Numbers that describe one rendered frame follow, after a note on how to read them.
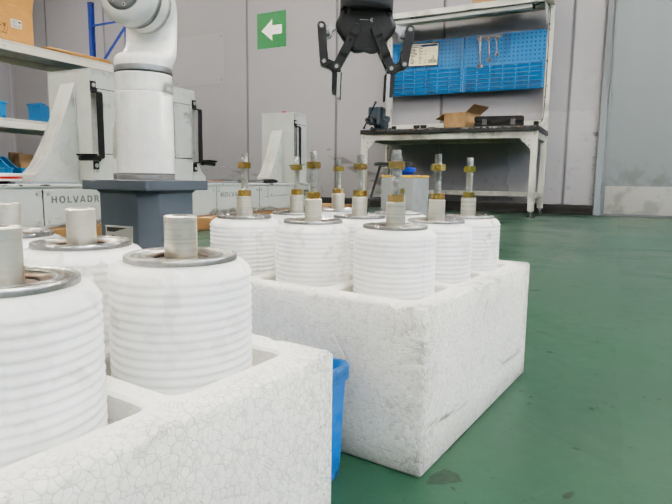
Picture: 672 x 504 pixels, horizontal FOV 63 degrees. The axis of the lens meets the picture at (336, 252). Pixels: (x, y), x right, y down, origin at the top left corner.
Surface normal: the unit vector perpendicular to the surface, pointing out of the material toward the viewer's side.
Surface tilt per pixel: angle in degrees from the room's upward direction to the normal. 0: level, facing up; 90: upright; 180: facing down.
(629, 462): 0
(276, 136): 68
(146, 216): 90
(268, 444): 90
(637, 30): 90
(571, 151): 90
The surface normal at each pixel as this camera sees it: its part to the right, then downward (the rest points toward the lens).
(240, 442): 0.83, 0.08
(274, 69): -0.45, 0.11
